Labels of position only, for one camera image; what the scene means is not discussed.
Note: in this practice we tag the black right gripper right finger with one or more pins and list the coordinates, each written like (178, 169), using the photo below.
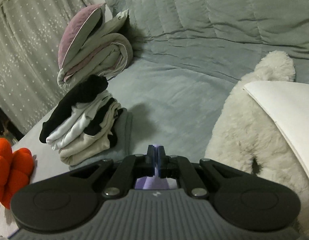
(182, 170)

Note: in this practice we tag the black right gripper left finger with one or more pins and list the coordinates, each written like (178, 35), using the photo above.
(128, 172)

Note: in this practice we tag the purple knit garment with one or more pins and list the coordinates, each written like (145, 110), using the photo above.
(155, 182)

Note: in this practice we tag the folded grey knit garment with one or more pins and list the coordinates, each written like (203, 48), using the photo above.
(119, 141)

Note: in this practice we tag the folded beige garment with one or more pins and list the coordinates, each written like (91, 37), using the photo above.
(97, 137)

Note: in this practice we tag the folded white garment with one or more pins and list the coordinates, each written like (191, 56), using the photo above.
(81, 116)

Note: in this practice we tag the white fluffy plush toy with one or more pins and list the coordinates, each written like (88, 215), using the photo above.
(245, 137)

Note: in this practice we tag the folded black garment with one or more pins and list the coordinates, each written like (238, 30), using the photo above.
(84, 92)

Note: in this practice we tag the orange pumpkin plush pillow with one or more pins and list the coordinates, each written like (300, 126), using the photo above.
(16, 169)

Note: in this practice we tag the grey quilted blanket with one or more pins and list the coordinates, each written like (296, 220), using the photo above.
(189, 54)

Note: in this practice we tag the folded grey pink quilt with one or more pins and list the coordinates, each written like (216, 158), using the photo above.
(91, 45)

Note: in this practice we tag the white paper sheet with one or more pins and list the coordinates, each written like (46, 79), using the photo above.
(287, 104)

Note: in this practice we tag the grey dotted curtain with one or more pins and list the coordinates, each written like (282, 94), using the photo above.
(30, 34)

